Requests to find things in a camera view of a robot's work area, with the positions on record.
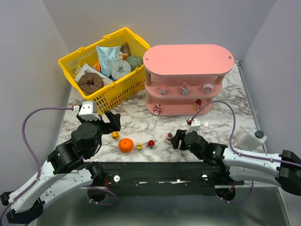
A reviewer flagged red strawberry figure toy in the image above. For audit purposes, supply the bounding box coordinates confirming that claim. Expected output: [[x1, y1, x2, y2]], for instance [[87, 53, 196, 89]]
[[146, 140, 155, 149]]

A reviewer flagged pink bear donut toy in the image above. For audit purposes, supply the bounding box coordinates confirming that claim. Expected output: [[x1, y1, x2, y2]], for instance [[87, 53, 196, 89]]
[[193, 99, 203, 112]]

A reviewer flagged pink bear strawberry toy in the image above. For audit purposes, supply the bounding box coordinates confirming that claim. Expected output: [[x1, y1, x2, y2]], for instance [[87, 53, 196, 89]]
[[153, 104, 162, 115]]

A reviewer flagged white ring pink figure toy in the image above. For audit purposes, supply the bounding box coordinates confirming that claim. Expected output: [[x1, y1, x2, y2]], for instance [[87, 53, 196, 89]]
[[202, 83, 214, 95]]

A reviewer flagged pink round planet toy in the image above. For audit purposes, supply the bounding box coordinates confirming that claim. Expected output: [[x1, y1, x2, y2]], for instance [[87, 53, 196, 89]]
[[158, 85, 170, 96]]

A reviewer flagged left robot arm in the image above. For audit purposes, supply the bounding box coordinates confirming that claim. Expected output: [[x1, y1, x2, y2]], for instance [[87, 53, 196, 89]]
[[0, 111, 121, 225]]

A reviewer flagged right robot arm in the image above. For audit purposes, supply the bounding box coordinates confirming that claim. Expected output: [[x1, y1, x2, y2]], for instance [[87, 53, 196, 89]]
[[170, 129, 301, 196]]

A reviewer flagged pink three-tier wooden shelf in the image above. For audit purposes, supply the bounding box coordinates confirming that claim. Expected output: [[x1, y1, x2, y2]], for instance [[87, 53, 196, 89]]
[[143, 44, 235, 116]]

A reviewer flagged yellow duck toy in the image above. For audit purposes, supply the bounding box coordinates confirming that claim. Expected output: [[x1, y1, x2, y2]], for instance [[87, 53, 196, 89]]
[[111, 131, 120, 139]]

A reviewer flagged orange fruit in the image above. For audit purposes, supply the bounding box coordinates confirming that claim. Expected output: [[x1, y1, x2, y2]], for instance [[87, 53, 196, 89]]
[[118, 138, 134, 153]]

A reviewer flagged small yellow minion toy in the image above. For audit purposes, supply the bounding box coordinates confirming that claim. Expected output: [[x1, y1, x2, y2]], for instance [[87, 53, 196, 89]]
[[136, 143, 143, 151]]

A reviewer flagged yellow plastic shopping basket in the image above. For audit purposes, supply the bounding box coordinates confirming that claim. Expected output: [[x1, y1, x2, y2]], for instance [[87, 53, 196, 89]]
[[58, 27, 150, 114]]

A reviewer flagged brown striped wrapped roll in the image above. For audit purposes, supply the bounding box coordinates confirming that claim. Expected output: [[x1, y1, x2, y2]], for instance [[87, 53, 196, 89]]
[[78, 73, 104, 95]]

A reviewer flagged grey paper-wrapped roll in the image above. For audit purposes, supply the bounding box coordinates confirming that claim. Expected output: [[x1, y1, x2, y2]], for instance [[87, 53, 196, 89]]
[[111, 60, 131, 80]]

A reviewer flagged orange snack packet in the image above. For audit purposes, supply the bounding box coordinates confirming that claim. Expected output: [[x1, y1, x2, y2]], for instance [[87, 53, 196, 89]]
[[95, 62, 101, 72]]

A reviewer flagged white and blue box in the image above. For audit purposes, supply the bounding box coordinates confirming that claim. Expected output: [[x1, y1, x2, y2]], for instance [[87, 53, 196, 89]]
[[74, 63, 113, 86]]

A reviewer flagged green melon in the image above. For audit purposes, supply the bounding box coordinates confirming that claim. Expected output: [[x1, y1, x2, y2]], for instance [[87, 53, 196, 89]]
[[126, 55, 143, 71]]

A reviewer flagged light blue cassava chips bag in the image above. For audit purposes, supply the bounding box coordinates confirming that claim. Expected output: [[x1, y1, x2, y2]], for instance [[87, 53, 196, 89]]
[[96, 46, 123, 77]]

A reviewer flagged brown snack bag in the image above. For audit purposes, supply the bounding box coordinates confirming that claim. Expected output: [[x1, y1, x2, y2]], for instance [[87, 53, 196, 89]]
[[119, 43, 132, 60]]

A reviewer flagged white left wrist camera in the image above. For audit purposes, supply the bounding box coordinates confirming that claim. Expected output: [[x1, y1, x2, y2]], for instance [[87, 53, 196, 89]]
[[72, 101, 101, 121]]

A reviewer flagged black front mounting rail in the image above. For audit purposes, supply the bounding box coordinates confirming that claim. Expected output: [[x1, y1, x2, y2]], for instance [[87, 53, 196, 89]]
[[47, 160, 250, 197]]

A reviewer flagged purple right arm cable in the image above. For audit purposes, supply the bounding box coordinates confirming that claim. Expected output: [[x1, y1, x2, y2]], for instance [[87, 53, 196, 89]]
[[191, 100, 301, 204]]

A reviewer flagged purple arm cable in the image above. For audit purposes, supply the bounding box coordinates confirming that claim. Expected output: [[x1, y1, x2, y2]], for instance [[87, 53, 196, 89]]
[[0, 106, 75, 226], [191, 100, 301, 204]]

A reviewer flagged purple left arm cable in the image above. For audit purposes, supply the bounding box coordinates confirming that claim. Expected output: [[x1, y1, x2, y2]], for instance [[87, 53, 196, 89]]
[[0, 106, 75, 226]]

